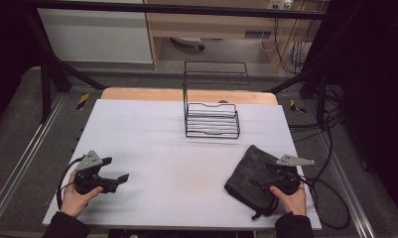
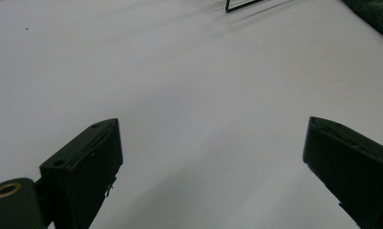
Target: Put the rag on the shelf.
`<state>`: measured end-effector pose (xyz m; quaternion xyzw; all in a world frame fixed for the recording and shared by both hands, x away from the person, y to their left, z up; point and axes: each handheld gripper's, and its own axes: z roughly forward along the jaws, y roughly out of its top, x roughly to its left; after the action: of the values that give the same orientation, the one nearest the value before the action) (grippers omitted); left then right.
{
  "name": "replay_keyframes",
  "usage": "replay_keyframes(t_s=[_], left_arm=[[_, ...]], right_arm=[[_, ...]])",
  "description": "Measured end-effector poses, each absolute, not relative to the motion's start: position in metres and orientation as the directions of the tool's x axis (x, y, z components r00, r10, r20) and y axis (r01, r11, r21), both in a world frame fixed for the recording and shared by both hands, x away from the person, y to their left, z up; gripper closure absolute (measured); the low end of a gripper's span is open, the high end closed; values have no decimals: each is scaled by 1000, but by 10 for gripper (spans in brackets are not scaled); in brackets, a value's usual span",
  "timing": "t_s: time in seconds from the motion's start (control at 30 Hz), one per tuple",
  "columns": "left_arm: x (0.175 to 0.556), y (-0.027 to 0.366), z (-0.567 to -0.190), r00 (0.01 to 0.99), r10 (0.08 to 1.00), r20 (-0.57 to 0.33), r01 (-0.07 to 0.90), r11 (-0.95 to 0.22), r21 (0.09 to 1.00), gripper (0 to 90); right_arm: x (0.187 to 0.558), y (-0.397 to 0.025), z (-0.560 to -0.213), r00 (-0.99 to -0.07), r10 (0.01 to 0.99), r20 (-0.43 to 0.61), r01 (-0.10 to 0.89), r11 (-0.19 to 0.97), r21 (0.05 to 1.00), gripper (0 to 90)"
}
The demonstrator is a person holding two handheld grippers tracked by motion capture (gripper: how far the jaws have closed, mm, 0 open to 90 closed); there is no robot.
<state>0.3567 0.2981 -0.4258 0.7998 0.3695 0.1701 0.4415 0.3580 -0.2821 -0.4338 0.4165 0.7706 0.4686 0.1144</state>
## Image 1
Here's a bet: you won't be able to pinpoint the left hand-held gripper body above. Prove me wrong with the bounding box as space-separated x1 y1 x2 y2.
73 150 119 195

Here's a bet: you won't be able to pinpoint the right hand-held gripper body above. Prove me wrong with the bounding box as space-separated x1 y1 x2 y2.
267 154 316 196

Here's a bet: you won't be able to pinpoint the dark grey towel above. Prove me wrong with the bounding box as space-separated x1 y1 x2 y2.
223 144 302 221

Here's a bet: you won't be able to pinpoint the black wire rack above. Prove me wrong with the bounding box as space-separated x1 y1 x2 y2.
183 60 251 140

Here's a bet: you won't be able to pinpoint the person's right hand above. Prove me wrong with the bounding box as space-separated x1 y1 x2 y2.
269 183 308 217

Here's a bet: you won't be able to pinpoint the person's left hand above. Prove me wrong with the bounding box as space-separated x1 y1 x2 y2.
60 172 104 218

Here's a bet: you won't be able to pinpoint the yellow black tape strip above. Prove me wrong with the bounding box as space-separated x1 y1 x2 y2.
75 92 90 111
289 98 307 114

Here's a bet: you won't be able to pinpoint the wooden table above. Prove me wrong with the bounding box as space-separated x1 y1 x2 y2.
100 86 279 106

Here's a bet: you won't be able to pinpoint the white cabinet panel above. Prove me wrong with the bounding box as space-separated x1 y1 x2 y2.
37 0 154 64

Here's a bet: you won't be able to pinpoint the black curtain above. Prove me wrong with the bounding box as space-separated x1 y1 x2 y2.
0 0 34 133
329 0 398 214

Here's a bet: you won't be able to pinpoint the office chair base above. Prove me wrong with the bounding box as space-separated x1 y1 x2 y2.
171 36 206 52

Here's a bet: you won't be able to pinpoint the light wooden desk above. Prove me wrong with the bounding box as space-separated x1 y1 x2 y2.
143 0 324 72

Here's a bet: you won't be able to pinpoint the white power strip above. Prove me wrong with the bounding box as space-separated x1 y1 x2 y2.
267 0 294 11

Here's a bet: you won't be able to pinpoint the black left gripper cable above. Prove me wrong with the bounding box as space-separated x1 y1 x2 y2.
56 156 85 210

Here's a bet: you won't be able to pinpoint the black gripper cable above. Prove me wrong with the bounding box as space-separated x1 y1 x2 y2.
56 156 85 210
299 177 351 230

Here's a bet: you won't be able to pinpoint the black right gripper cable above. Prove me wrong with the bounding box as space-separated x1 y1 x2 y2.
299 177 351 230

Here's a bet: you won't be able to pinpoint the metal floor rail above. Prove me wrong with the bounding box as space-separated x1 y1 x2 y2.
0 94 67 220
318 132 374 238

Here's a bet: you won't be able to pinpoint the black floor cables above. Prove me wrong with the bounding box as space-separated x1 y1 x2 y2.
287 83 345 144

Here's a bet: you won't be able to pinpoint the bundle of hanging cables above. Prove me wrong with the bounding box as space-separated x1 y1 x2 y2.
259 9 322 75

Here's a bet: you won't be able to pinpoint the black metal frame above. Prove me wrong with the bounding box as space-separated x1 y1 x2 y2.
22 0 332 131

